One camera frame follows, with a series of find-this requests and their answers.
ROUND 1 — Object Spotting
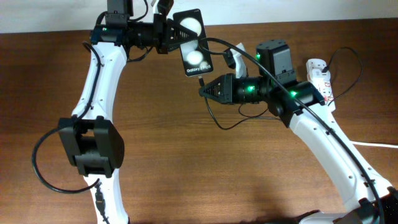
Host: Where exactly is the black Samsung Galaxy smartphone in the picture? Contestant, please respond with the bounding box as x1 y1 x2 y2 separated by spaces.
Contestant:
173 9 213 77

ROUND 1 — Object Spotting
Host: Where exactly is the black USB charging cable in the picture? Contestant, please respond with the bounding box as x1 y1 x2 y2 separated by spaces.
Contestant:
198 47 363 131

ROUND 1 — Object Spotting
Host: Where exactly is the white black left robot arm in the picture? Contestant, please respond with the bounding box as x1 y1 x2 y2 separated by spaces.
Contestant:
58 1 198 223

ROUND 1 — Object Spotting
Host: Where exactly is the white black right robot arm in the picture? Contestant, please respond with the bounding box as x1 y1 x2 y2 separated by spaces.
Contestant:
199 39 397 223

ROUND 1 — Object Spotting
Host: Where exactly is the white USB charger plug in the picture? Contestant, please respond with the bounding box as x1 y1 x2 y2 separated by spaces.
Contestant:
306 58 331 82

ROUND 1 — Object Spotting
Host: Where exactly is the white power strip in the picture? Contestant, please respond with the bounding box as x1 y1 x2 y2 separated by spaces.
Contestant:
305 58 336 111

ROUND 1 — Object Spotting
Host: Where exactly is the white power strip cord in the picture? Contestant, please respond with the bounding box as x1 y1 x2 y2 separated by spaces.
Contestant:
351 141 398 149

